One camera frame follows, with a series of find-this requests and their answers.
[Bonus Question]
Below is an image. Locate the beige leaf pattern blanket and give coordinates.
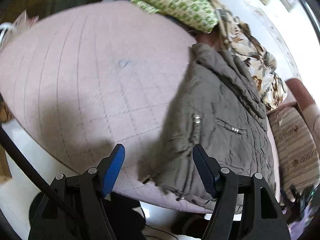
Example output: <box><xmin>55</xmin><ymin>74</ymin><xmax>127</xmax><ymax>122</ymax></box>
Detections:
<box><xmin>208</xmin><ymin>0</ymin><xmax>287</xmax><ymax>111</ymax></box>

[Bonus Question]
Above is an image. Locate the grey quilted jacket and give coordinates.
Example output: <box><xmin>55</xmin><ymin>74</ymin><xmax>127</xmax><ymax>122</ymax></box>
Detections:
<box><xmin>139</xmin><ymin>43</ymin><xmax>276</xmax><ymax>209</ymax></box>

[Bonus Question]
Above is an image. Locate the cardboard box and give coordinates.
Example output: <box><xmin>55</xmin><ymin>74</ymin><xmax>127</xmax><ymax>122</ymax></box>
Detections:
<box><xmin>0</xmin><ymin>146</ymin><xmax>12</xmax><ymax>185</ymax></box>

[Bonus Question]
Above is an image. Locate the pink quilted bed cover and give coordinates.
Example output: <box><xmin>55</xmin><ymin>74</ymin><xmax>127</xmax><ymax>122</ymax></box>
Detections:
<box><xmin>0</xmin><ymin>0</ymin><xmax>281</xmax><ymax>214</ymax></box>

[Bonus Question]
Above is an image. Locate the maroon sofa armrest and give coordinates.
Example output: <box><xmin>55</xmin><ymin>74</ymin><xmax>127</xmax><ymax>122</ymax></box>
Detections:
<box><xmin>286</xmin><ymin>78</ymin><xmax>319</xmax><ymax>151</ymax></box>

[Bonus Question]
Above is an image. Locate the striped beige sofa cushion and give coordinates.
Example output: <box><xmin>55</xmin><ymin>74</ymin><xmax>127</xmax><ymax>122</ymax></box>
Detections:
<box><xmin>268</xmin><ymin>107</ymin><xmax>319</xmax><ymax>199</ymax></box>

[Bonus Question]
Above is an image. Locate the green white checkered blanket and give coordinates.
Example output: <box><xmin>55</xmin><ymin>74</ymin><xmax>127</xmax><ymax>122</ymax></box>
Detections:
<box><xmin>130</xmin><ymin>0</ymin><xmax>219</xmax><ymax>34</ymax></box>

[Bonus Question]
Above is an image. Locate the black cable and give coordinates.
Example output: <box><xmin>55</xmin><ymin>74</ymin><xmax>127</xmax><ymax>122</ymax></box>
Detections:
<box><xmin>0</xmin><ymin>125</ymin><xmax>68</xmax><ymax>210</ymax></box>

